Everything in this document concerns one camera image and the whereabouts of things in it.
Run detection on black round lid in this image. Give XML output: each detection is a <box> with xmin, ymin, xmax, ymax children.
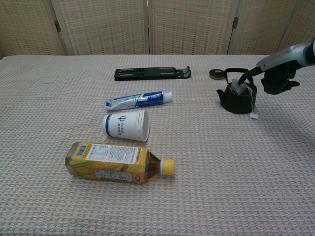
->
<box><xmin>209</xmin><ymin>69</ymin><xmax>226</xmax><ymax>81</ymax></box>

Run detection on black folding laptop stand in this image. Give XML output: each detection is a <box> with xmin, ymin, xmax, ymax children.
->
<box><xmin>114</xmin><ymin>65</ymin><xmax>191</xmax><ymax>82</ymax></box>

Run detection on tea bottle yellow cap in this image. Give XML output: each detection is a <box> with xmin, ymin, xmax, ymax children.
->
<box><xmin>65</xmin><ymin>141</ymin><xmax>176</xmax><ymax>185</ymax></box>

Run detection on white paper cup blue logo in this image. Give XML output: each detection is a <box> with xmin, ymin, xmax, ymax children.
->
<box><xmin>102</xmin><ymin>109</ymin><xmax>151</xmax><ymax>143</ymax></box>

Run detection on beige woven tablecloth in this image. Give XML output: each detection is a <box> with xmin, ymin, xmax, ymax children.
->
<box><xmin>0</xmin><ymin>54</ymin><xmax>315</xmax><ymax>236</ymax></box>

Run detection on blue white toothpaste tube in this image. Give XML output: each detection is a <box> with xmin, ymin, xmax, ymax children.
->
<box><xmin>106</xmin><ymin>90</ymin><xmax>173</xmax><ymax>111</ymax></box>

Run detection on woven folding screen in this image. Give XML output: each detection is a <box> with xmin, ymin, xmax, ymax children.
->
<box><xmin>0</xmin><ymin>0</ymin><xmax>315</xmax><ymax>57</ymax></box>

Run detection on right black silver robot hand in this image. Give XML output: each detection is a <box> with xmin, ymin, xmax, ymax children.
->
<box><xmin>237</xmin><ymin>42</ymin><xmax>313</xmax><ymax>95</ymax></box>

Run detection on black teapot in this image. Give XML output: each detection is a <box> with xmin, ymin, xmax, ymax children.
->
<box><xmin>216</xmin><ymin>68</ymin><xmax>258</xmax><ymax>115</ymax></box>

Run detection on tea bag with string tag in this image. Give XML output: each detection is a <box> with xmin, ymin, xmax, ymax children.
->
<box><xmin>230</xmin><ymin>78</ymin><xmax>259</xmax><ymax>120</ymax></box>

